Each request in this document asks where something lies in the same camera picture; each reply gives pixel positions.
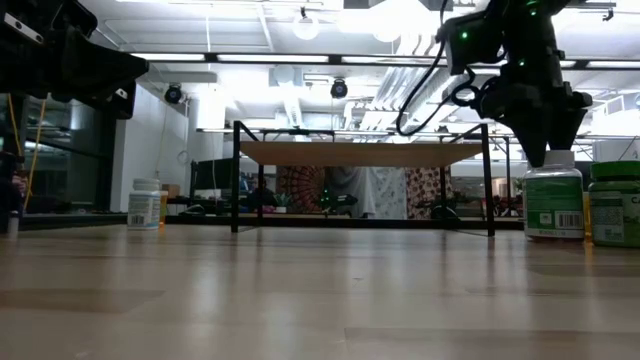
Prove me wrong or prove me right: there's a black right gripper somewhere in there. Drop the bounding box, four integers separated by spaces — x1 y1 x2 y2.
477 59 594 168

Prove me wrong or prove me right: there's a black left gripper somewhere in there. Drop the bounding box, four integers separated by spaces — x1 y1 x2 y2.
0 0 150 120

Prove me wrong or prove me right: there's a large green bottle white cap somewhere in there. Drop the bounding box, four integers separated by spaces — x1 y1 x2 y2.
523 149 586 240

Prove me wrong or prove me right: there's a small raised wooden shelf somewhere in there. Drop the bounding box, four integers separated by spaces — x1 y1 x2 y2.
230 119 496 238

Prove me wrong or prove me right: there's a person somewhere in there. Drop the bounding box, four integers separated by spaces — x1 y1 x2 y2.
12 169 29 201

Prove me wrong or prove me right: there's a colourful floral cloth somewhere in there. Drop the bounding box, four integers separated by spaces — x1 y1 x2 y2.
405 167 446 220

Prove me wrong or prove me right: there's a black computer monitor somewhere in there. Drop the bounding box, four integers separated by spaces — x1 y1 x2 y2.
192 158 235 191

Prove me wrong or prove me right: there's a white patterned cloth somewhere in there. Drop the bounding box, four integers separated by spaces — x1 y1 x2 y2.
372 167 409 220

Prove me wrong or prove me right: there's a black light bar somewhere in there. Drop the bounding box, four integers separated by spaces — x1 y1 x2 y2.
129 51 640 70

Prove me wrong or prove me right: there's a plain gray cloth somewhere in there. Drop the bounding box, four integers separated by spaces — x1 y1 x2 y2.
325 166 377 219

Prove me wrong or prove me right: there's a black device green light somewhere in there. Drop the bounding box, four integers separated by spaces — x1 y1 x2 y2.
319 192 359 217

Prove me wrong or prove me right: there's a white globe lamp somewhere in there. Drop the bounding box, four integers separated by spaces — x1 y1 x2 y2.
292 7 321 41

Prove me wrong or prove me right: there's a small green plant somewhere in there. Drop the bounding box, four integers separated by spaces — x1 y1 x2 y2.
273 192 294 214

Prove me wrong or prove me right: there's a red mandala cloth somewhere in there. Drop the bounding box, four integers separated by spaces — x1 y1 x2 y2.
276 166 327 215

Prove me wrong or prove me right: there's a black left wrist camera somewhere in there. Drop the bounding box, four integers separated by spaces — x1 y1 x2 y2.
2 10 46 46

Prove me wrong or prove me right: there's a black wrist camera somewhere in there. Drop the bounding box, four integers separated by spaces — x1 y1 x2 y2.
437 10 504 76
2 10 46 46

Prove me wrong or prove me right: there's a yellow extension cable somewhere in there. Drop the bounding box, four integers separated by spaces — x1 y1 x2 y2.
7 94 47 211

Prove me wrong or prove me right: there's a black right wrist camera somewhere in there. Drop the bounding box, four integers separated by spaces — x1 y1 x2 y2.
437 10 504 76

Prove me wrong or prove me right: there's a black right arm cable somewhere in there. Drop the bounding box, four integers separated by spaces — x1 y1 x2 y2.
396 0 484 137

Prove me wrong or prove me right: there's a black aluminium rig frame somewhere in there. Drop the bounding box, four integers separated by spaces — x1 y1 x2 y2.
19 212 526 232

